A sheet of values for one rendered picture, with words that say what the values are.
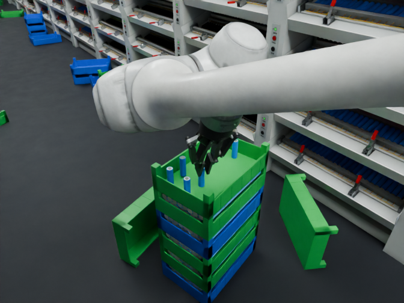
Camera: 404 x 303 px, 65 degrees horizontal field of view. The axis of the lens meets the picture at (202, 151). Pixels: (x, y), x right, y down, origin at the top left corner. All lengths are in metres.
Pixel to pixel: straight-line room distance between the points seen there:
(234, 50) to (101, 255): 0.99
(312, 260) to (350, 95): 0.97
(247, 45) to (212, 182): 0.50
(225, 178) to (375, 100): 0.67
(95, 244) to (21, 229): 0.33
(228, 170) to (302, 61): 0.68
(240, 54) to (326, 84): 0.22
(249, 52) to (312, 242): 0.79
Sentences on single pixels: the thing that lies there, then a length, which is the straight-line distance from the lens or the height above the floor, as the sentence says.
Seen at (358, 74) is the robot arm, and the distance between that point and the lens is 0.30.
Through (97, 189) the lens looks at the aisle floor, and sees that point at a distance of 1.59.
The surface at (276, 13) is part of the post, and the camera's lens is 1.36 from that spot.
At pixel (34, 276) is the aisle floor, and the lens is 1.33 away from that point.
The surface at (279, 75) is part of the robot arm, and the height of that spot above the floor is 0.88.
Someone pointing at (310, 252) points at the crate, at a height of 0.10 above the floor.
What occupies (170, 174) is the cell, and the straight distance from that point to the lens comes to 0.87.
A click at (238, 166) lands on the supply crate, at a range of 0.98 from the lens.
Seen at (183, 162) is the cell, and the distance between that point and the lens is 0.90.
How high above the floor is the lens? 0.99
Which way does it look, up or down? 34 degrees down
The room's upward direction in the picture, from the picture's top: straight up
